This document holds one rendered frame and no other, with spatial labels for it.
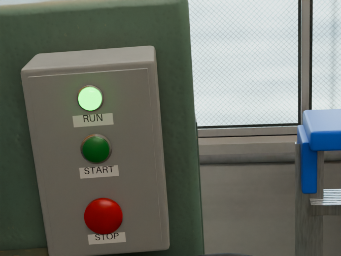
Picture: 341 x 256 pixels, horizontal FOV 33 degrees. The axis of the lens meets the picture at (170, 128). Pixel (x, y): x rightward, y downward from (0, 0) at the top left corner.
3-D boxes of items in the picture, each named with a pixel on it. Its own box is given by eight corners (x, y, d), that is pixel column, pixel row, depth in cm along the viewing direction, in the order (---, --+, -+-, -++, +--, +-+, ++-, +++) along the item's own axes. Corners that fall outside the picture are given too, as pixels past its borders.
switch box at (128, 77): (59, 225, 53) (34, 53, 48) (168, 217, 53) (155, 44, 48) (47, 261, 47) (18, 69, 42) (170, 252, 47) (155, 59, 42)
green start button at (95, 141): (82, 163, 45) (78, 134, 44) (113, 161, 45) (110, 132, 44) (81, 167, 44) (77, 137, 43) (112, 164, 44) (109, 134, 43)
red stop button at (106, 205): (87, 231, 47) (82, 197, 46) (124, 228, 47) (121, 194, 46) (86, 237, 46) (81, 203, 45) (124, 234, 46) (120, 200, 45)
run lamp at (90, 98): (78, 111, 43) (75, 85, 43) (105, 109, 43) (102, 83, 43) (77, 114, 43) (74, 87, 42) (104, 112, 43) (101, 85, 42)
